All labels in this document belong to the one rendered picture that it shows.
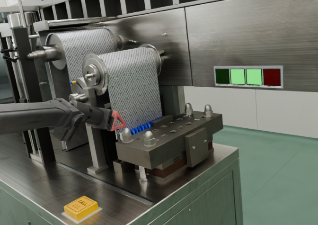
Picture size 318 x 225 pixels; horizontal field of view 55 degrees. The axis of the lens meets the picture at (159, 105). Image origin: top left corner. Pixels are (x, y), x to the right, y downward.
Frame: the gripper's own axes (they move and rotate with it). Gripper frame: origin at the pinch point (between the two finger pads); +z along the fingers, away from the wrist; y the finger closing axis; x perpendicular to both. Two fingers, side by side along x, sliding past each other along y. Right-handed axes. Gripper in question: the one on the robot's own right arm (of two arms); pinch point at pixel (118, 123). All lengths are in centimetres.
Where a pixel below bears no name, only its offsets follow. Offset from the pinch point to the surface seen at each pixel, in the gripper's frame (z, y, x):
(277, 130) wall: 278, -56, 53
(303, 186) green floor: 202, 4, -3
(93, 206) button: -11.7, 13.0, -25.3
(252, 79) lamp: 20.2, 36.0, 24.1
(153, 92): 12.2, 0.6, 15.5
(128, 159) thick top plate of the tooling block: 0.0, 9.7, -10.8
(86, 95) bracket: -10.3, -8.2, 6.7
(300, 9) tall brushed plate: 10, 51, 42
